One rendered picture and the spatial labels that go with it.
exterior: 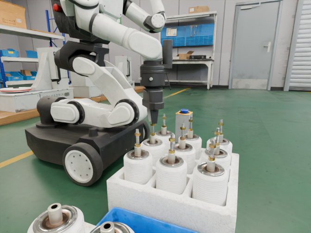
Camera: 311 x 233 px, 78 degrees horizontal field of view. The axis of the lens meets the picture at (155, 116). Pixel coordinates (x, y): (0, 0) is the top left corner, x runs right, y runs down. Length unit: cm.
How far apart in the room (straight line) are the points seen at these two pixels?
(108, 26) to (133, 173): 48
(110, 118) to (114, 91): 14
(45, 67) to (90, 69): 189
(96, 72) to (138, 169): 59
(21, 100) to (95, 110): 150
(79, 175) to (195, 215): 60
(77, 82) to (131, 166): 282
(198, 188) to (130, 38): 49
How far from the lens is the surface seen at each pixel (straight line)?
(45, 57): 295
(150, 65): 65
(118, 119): 97
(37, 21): 928
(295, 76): 575
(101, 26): 70
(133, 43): 65
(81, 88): 332
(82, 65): 108
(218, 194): 58
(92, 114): 113
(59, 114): 123
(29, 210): 95
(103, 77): 102
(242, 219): 85
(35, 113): 253
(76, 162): 97
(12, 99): 249
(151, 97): 66
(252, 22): 576
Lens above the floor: 53
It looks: 14 degrees down
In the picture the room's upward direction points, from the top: straight up
